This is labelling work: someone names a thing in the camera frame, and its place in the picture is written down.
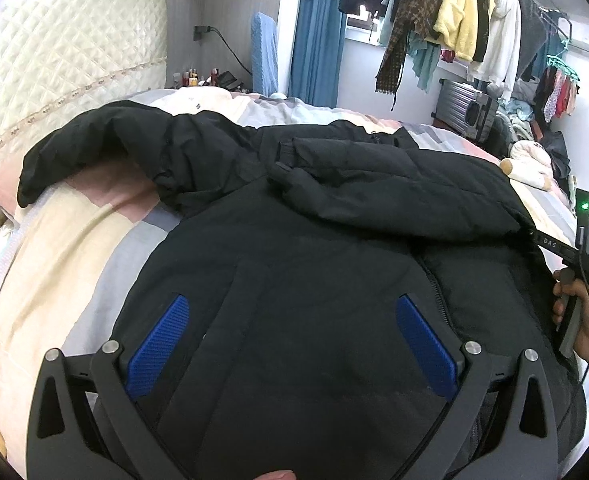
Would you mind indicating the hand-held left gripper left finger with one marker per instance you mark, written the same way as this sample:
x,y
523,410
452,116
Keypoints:
x,y
157,345

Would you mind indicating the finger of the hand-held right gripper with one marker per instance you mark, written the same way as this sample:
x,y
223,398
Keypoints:
x,y
554,248

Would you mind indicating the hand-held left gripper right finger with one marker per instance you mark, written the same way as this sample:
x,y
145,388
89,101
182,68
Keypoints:
x,y
427,345

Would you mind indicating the black padded jacket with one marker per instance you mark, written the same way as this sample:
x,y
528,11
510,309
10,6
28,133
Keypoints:
x,y
299,260

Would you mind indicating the pile of clothes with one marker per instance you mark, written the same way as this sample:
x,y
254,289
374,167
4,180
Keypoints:
x,y
554,152

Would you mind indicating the person's left hand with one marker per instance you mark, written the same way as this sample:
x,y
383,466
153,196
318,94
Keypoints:
x,y
274,475

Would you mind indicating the white bolster pillow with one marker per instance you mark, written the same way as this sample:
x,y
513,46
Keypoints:
x,y
526,174

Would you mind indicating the hanging socks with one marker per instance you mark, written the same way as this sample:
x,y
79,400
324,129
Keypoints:
x,y
556,95

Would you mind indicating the silver suitcase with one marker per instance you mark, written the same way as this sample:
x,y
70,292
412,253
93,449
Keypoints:
x,y
467,110

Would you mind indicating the green clip hanger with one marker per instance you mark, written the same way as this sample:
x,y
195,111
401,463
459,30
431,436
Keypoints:
x,y
564,62

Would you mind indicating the white hoodie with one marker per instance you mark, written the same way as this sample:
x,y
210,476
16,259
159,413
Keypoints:
x,y
501,45

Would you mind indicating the dark grey hanging garment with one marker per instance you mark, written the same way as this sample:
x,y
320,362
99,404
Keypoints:
x,y
531,30

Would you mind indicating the pink pillow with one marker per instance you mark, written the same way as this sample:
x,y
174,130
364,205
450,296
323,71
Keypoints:
x,y
4,180

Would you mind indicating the teal hanging garment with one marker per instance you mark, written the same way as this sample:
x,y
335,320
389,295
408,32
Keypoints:
x,y
424,62

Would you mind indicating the black hanging garment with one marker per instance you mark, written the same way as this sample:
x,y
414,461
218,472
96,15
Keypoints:
x,y
485,15

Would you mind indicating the yellow fleece jacket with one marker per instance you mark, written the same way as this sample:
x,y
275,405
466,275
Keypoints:
x,y
457,15

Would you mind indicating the group of cosmetic bottles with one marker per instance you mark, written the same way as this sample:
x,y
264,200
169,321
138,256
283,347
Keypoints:
x,y
192,79

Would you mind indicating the small black box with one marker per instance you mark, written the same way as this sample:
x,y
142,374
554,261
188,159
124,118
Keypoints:
x,y
228,81

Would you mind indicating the cream quilted headboard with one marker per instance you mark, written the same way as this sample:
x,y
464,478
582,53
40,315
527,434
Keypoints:
x,y
74,60

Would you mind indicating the blue curtain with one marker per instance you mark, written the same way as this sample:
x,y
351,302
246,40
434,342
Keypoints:
x,y
317,50

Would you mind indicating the black wall charger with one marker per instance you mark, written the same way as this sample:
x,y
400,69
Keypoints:
x,y
202,32

